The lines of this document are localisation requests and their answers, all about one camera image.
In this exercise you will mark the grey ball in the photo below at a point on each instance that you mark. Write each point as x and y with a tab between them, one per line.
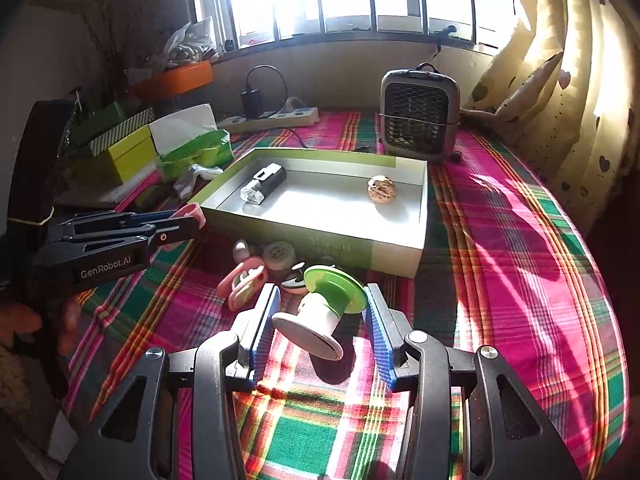
241	251

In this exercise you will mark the white round cap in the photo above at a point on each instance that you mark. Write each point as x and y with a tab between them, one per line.
279	256

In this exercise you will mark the striped box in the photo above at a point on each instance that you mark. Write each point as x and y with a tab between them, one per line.
110	137

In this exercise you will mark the black clear small flashlight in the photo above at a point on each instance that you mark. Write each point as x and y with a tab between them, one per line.
263	183

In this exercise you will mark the black charger adapter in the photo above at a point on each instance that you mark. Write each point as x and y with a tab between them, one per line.
252	103

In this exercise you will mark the plaid bedspread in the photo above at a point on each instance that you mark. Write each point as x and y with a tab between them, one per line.
502	265

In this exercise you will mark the white green cardboard box tray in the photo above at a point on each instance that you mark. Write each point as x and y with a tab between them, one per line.
323	208

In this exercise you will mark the person left hand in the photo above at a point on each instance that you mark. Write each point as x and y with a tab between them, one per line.
19	319

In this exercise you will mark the orange box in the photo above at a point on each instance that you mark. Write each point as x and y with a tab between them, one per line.
173	83

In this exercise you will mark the grey mini air cooler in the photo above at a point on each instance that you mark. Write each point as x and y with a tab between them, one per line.
419	113

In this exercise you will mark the crumpled white tissue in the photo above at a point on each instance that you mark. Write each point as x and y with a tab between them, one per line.
185	185

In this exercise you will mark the walnut in tray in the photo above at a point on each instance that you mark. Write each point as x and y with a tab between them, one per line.
381	189

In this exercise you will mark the plastic bag on sill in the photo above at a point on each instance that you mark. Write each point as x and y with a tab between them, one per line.
191	44

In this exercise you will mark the green white spool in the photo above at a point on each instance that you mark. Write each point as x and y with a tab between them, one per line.
332	293

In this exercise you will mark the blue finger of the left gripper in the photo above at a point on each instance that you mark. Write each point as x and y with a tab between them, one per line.
174	231
145	217

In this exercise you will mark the yellow green box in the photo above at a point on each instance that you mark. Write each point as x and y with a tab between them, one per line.
120	162

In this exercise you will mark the green tissue pack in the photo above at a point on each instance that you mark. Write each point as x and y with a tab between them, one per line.
189	136

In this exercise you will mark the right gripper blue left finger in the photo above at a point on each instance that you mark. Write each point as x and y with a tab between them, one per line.
255	330

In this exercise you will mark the white power strip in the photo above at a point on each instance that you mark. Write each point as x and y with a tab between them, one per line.
294	114

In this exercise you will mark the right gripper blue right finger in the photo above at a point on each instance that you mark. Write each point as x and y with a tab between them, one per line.
387	329

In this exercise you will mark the cream heart curtain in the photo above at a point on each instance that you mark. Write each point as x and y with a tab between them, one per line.
563	94

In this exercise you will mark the pink clip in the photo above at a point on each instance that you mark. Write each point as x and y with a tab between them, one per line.
188	210
243	282

